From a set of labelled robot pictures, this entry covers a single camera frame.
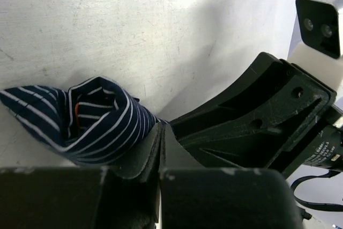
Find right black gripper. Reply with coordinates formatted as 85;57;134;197
171;52;342;176

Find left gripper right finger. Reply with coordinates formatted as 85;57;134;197
159;125;303;228

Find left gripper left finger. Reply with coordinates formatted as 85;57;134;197
1;123;162;228

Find navy striped underwear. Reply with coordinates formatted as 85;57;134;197
1;76;159;166

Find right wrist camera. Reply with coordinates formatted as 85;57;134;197
287;0;342;96

